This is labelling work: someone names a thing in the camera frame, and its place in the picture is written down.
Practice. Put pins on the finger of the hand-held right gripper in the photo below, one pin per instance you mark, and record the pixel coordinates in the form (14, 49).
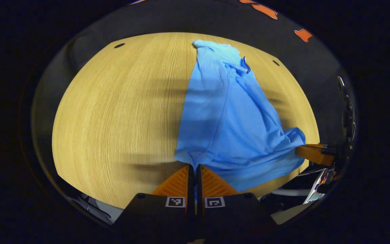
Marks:
(315, 154)
(311, 181)

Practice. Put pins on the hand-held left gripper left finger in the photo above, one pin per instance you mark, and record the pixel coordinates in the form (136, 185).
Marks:
(161, 213)

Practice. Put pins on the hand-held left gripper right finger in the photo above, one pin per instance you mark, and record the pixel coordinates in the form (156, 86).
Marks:
(235, 213)

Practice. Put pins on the light blue T-shirt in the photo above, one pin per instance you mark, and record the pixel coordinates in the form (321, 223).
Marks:
(229, 128)

